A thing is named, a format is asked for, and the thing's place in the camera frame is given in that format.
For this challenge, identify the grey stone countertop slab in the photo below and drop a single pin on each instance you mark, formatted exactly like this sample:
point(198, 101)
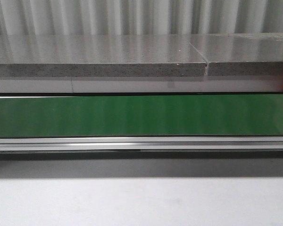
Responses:
point(99, 56)

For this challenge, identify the green conveyor belt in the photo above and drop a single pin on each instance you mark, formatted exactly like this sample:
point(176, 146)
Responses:
point(185, 115)

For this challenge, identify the white base panel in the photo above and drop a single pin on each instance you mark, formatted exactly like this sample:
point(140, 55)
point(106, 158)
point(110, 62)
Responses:
point(202, 84)

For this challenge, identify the white pleated curtain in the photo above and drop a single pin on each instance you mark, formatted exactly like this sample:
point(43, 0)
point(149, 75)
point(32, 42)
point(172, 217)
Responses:
point(116, 17)

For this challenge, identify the aluminium conveyor side rail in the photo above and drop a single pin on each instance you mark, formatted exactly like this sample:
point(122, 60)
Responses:
point(142, 144)

